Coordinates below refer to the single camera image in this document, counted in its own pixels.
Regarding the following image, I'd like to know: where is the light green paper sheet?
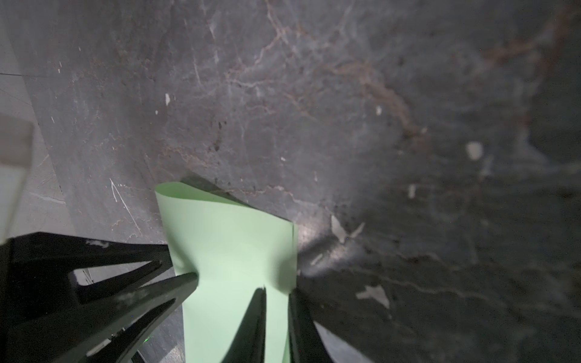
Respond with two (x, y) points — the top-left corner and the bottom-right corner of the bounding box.
(155, 182), (298, 362)

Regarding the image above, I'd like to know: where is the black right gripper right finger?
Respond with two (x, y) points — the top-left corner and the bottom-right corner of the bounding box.
(288, 288), (333, 363)

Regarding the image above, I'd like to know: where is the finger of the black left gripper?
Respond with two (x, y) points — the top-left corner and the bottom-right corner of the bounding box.
(6, 272), (198, 362)
(1, 232), (172, 318)

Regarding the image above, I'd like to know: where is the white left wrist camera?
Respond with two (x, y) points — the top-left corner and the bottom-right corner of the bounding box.
(1, 113), (35, 246)

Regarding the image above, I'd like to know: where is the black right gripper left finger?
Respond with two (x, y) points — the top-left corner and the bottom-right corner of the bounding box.
(222, 287), (267, 363)

